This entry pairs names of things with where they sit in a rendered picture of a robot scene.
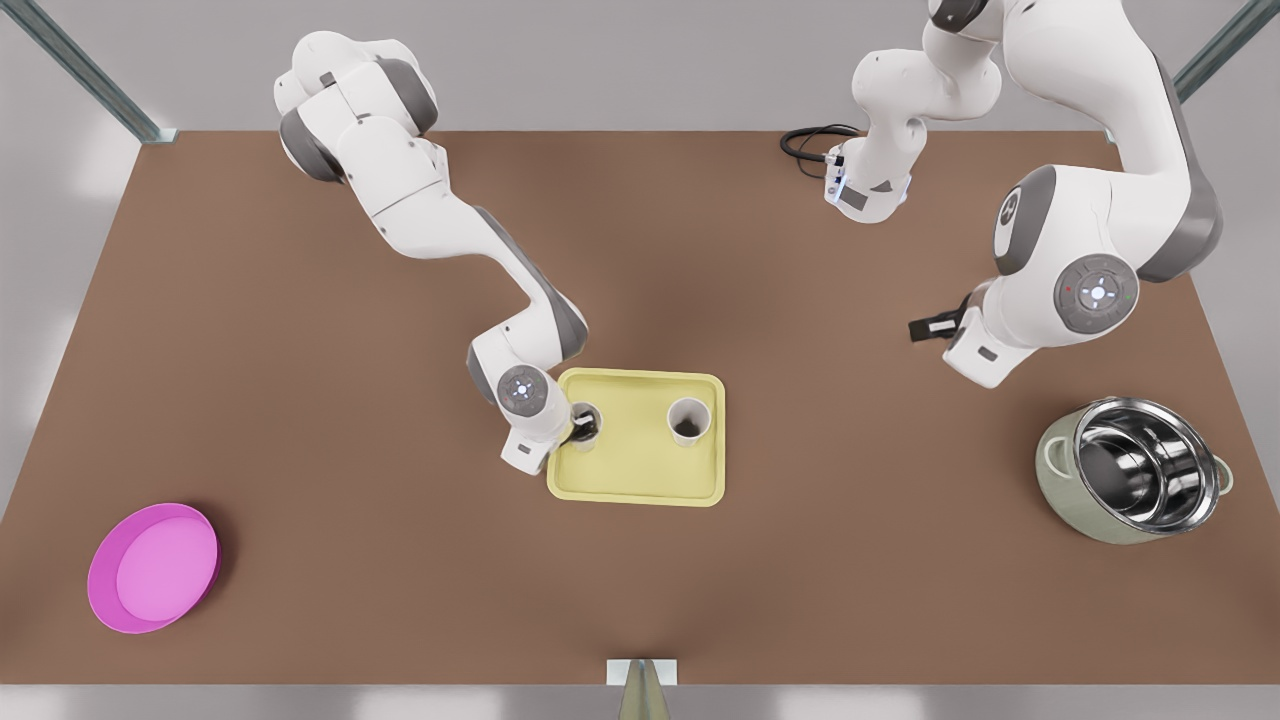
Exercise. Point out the white IKEA cup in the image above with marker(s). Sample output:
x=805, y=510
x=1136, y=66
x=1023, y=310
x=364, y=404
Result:
x=590, y=412
x=689, y=420

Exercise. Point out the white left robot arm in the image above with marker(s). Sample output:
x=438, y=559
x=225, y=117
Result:
x=1080, y=230

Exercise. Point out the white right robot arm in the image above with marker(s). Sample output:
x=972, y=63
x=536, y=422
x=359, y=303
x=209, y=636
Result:
x=410, y=190

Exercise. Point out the yellow rectangular tray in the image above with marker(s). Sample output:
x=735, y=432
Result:
x=640, y=470

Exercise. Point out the green pot with steel interior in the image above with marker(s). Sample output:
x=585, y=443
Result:
x=1140, y=470

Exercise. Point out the pink round bowl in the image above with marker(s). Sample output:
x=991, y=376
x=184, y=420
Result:
x=155, y=570

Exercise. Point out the silver frame post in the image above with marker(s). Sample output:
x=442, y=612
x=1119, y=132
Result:
x=1225, y=45
x=642, y=690
x=80, y=70

